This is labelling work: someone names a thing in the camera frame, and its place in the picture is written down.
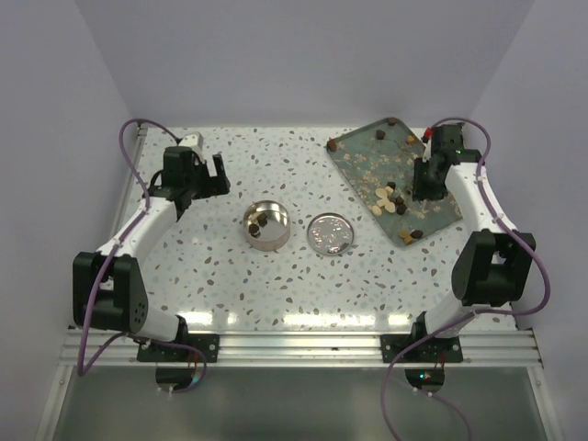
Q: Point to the aluminium rail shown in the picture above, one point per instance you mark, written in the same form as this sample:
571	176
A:
515	349

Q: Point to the green floral metal tray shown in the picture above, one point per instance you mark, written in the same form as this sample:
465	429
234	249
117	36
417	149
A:
368	163

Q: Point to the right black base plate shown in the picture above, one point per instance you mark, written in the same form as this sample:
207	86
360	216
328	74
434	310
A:
433	351

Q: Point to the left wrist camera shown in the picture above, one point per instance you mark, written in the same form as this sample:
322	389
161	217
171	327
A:
194	141

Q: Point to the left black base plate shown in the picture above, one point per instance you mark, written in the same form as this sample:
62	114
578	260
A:
202	346

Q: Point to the round silver tin lid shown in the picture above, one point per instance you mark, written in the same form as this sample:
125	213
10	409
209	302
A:
330	233

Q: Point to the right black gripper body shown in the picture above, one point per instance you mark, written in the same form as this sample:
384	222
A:
426	185

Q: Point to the red cable connector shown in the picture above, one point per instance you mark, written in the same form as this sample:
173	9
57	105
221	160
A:
427	135

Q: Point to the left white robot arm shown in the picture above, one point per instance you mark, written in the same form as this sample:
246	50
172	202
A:
108	289

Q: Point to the chocolates at tray corner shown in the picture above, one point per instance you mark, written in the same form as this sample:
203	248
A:
410	237

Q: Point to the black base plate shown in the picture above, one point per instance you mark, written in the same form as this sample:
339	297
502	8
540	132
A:
202	346
433	351

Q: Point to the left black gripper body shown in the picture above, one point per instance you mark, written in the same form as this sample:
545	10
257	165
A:
201	184

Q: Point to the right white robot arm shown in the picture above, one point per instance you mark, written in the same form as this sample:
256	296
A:
493	266

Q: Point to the round silver tin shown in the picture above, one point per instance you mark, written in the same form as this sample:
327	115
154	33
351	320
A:
277	231

